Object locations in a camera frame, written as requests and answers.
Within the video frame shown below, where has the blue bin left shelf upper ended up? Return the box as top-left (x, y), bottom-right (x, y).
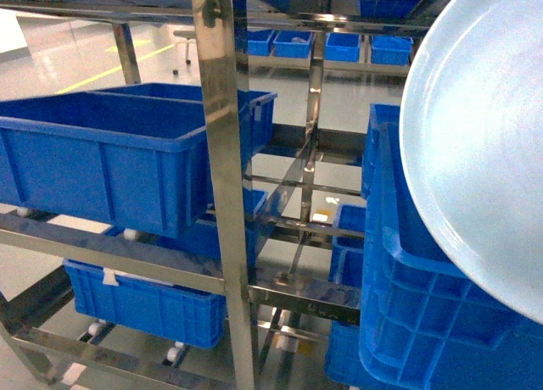
top-left (1, 92), bottom-right (212, 237)

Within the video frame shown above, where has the stainless steel shelf rack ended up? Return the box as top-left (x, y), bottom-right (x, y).
top-left (1, 0), bottom-right (442, 389)

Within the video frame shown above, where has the light blue oval tray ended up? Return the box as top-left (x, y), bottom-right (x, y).
top-left (400, 0), bottom-right (542, 321)

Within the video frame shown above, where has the blue crate right shelf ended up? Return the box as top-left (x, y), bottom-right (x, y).
top-left (359, 104), bottom-right (542, 389)

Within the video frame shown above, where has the blue bin left shelf lower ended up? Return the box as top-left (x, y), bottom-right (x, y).
top-left (63, 259), bottom-right (227, 348)

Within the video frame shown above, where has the blue bin shelf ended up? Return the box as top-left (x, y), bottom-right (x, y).
top-left (1, 92), bottom-right (212, 237)
top-left (63, 259), bottom-right (227, 348)

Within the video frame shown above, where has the blue bin behind left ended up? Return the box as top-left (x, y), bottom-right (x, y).
top-left (98, 83), bottom-right (277, 154)

